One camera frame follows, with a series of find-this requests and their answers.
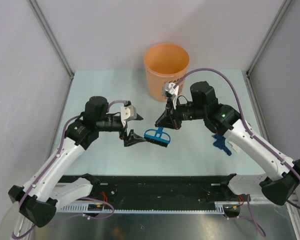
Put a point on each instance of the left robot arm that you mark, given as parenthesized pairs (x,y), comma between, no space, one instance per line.
(38,201)

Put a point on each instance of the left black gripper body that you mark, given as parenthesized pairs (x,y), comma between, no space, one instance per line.
(111,125)

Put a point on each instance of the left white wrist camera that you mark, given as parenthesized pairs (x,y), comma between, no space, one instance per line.
(127,112)

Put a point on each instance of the orange plastic bucket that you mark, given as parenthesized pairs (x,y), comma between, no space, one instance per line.
(164,63)

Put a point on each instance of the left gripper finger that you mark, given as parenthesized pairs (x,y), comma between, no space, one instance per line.
(138,117)
(132,138)

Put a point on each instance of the white paper scrap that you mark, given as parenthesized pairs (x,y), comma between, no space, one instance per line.
(235,147)

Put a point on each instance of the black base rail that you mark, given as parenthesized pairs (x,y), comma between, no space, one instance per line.
(162,193)

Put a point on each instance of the dark blue paper scrap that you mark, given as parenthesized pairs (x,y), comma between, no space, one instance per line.
(220,143)

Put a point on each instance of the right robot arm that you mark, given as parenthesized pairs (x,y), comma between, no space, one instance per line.
(281,172)

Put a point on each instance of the blue hand brush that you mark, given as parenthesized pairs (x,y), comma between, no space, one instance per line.
(157,136)

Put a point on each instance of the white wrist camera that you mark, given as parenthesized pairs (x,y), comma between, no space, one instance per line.
(127,112)
(171,90)

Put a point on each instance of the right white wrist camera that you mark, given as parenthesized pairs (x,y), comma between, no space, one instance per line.
(171,90)

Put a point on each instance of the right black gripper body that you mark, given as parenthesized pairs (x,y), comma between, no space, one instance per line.
(181,113)

